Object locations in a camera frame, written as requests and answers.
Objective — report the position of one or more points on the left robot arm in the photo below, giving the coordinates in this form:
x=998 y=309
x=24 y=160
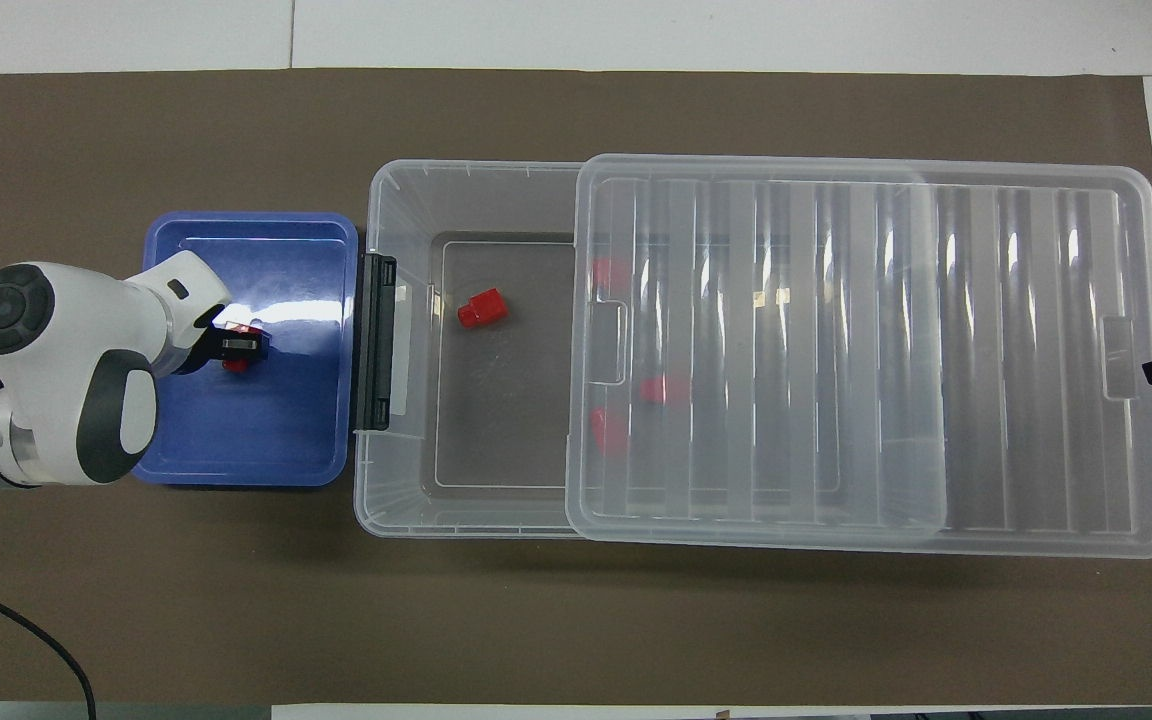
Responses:
x=56 y=350

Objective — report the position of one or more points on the clear plastic box lid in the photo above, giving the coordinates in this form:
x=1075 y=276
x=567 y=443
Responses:
x=866 y=360

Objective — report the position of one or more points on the red block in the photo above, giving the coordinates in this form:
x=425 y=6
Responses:
x=613 y=272
x=608 y=430
x=236 y=366
x=664 y=389
x=482 y=308

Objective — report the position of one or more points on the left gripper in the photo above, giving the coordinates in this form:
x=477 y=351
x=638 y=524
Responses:
x=206 y=348

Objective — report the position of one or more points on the black box latch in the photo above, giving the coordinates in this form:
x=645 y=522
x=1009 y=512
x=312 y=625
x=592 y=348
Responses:
x=376 y=340

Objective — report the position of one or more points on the blue plastic tray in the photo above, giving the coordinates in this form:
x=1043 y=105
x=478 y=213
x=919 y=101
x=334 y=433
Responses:
x=276 y=420

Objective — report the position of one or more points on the clear plastic storage box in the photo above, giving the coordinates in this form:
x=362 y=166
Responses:
x=496 y=420

